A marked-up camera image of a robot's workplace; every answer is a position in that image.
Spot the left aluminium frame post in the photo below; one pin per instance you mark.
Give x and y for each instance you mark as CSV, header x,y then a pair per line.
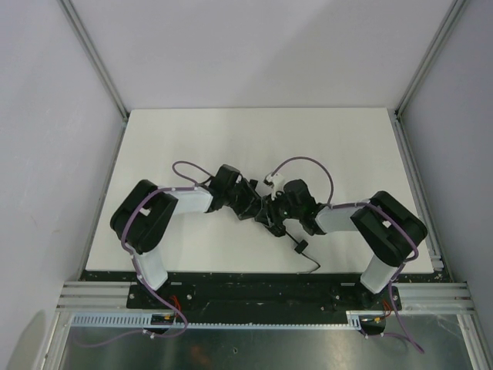
x,y
81,33

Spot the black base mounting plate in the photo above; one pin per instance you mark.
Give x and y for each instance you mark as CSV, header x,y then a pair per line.
x,y
259,299

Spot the black folding umbrella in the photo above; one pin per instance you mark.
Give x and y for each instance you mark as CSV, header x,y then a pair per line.
x,y
293,202

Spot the aluminium frame post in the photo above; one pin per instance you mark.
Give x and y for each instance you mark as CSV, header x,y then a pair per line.
x,y
81,33
438,42

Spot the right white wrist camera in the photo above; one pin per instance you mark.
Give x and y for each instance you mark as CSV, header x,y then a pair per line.
x,y
275,182

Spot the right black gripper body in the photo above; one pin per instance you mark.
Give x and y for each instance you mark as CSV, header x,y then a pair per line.
x,y
275,215

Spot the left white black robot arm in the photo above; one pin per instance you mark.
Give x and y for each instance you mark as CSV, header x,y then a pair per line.
x,y
141,219

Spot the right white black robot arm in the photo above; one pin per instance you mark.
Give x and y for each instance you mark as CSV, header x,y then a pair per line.
x,y
390,230

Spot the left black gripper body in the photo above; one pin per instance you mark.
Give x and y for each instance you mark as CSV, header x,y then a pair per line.
x,y
249,204

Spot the right aluminium frame post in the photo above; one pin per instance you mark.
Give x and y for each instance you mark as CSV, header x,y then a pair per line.
x,y
438,42

